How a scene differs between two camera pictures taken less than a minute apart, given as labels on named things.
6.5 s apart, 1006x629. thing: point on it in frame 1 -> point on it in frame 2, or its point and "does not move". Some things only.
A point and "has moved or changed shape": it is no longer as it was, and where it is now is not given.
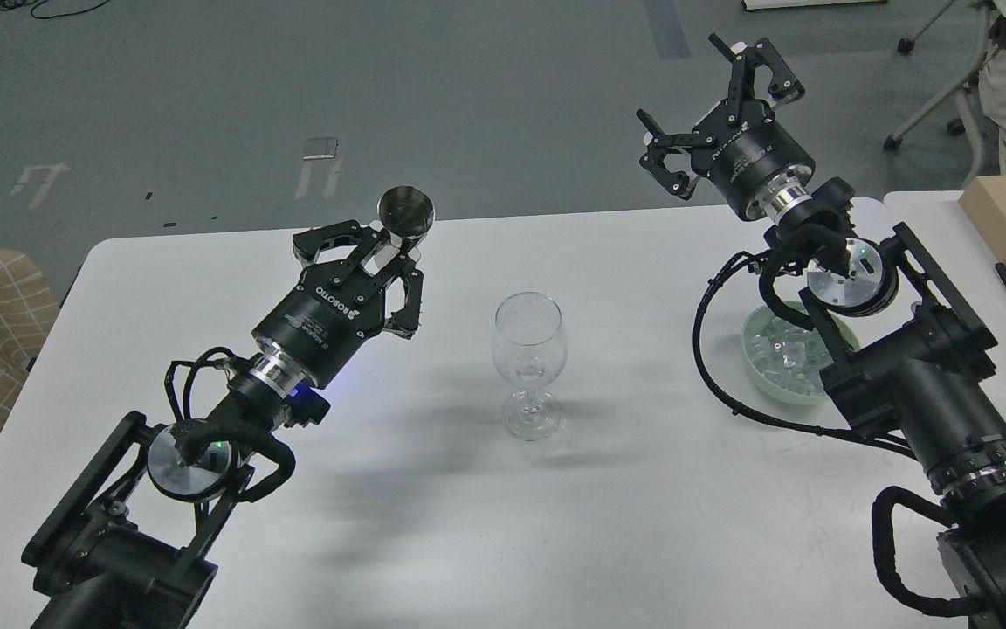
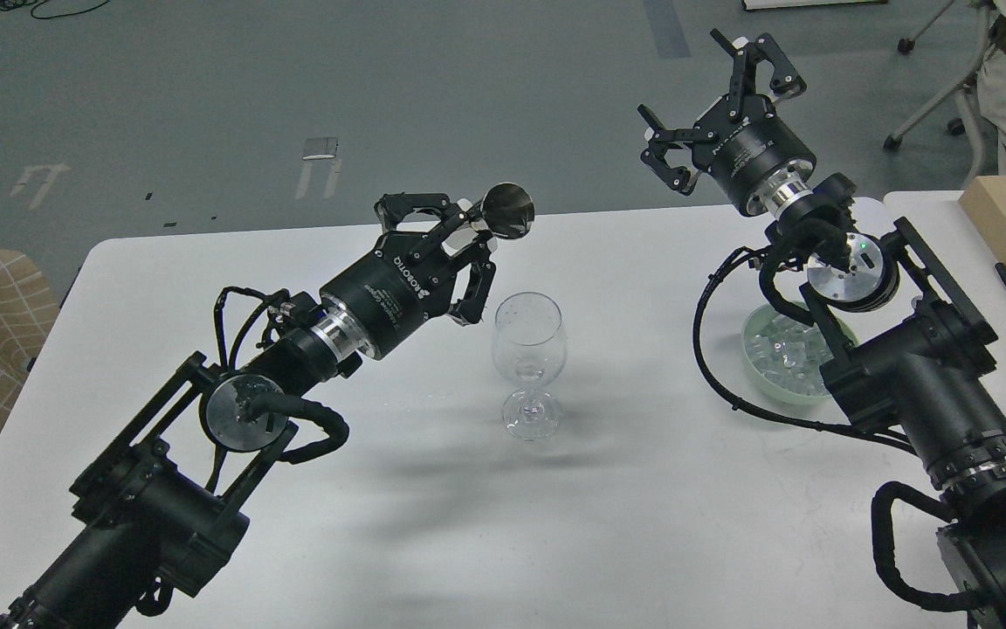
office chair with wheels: x=961 y=96 does not move
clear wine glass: x=529 y=345 does not move
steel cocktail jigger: x=408 y=212 has moved or changed shape
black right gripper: x=747 y=155 does not move
